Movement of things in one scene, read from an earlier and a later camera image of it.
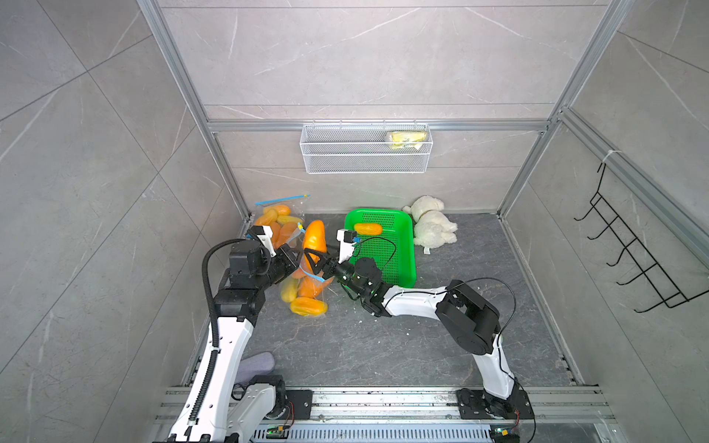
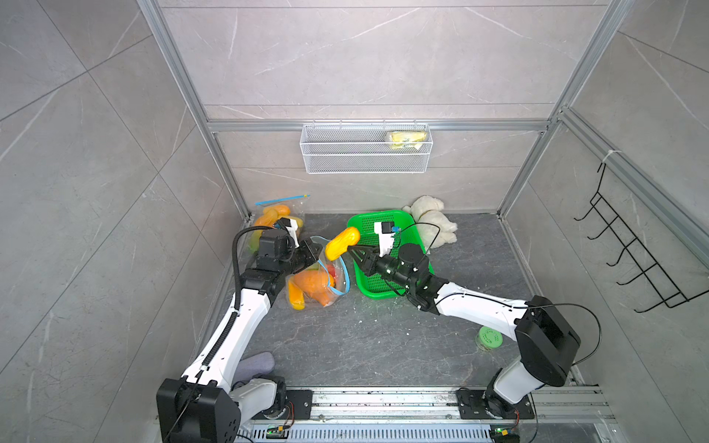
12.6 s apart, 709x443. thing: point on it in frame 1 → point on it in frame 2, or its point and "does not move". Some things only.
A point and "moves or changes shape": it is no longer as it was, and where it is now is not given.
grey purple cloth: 261,364 does not move
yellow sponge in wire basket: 406,139 does not move
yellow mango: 308,306 → 296,296
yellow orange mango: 268,217 does not move
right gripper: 335,268 → 372,258
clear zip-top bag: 306,293 moves or changes shape
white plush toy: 433,228 does not move
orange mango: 315,238 → 316,284
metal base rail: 412,415 does not move
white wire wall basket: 361,149 does not move
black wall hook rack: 669,293 does not move
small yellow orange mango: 368,229 → 338,245
